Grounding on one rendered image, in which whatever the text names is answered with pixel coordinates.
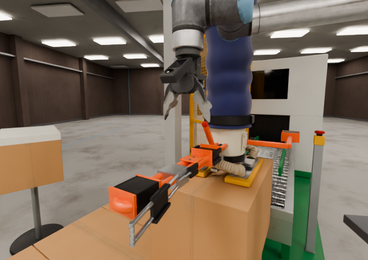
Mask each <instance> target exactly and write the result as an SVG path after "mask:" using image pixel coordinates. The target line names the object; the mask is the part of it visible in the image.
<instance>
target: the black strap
mask: <svg viewBox="0 0 368 260"><path fill-rule="evenodd" d="M254 122H255V116H254V115H252V114H250V115H240V116H217V115H211V116H210V122H209V123H208V124H212V125H249V124H252V123H254Z"/></svg>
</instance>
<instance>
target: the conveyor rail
mask: <svg viewBox="0 0 368 260"><path fill-rule="evenodd" d="M291 149H292V150H291V151H290V160H291V162H289V171H288V177H287V188H286V197H285V207H284V209H285V210H289V211H294V174H295V173H294V171H295V143H294V142H293V144H292V146H291Z"/></svg>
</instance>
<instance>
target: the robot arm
mask: <svg viewBox="0 0 368 260"><path fill-rule="evenodd" d="M171 7H172V50H173V51H174V52H175V57H176V58H178V59H177V60H176V61H175V62H174V63H172V64H171V65H170V66H169V67H168V68H167V69H166V70H165V71H164V72H162V73H161V74H160V75H159V77H160V80H161V83H162V84H168V83H169V85H168V86H167V88H166V90H165V95H164V106H163V116H164V120H166V119H167V117H168V115H169V111H170V110H171V109H172V108H174V107H175V106H176V105H177V103H178V101H177V97H178V95H181V94H193V97H192V99H193V100H194V102H196V103H197V104H198V106H199V110H200V111H201V112H202V114H203V118H204V119H205V120H206V121H207V122H208V123H209V122H210V109H211V108H212V104H211V103H210V102H209V101H208V100H207V99H206V98H205V93H206V75H203V74H201V56H200V52H202V51H203V50H204V27H205V26H217V31H218V33H219V35H220V37H221V38H222V39H223V40H225V41H228V42H232V41H236V40H237V39H239V38H240V37H246V36H252V35H253V34H261V33H268V32H276V31H283V30H291V29H296V28H304V27H311V26H319V25H327V24H334V23H339V22H346V21H354V20H362V19H368V0H282V1H276V2H270V3H264V4H258V5H254V0H172V1H171ZM203 80H205V85H204V86H203Z"/></svg>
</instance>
